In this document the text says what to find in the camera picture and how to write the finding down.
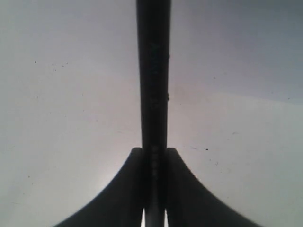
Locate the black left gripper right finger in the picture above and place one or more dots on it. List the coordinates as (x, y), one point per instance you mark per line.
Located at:
(190, 204)

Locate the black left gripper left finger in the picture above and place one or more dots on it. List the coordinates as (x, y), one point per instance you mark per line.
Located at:
(120, 204)

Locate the black paintbrush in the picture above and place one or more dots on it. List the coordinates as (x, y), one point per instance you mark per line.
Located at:
(153, 29)

